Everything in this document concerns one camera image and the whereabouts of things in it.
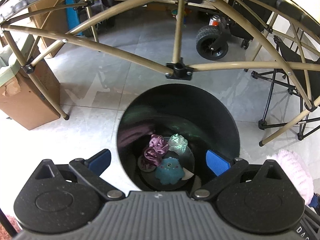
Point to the pale pink plush toy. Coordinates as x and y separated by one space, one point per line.
292 172

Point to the tan folding table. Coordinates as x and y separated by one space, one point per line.
125 52

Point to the blue plush toy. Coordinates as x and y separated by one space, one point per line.
170 171

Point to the black folding chair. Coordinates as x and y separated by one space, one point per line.
287 55

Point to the pink fluffy pant leg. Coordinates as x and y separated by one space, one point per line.
7 223

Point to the colourful toy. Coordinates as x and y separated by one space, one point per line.
180 15

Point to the blue board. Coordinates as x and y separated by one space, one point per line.
73 12

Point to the clear plastic bag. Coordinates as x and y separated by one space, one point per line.
178 143

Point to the orange gas canister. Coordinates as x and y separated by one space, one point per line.
215 21

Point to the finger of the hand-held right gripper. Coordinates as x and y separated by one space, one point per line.
315 201

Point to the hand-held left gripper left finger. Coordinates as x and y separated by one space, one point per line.
101 160

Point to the cardboard box with green liner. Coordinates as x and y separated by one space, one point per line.
27 110

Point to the purple satin cloth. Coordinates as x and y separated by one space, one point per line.
155 150

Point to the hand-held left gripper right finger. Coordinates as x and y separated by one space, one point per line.
217 162

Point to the tall cardboard box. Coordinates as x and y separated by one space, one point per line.
52 17

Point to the black trash bin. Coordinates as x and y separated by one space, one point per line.
225 120

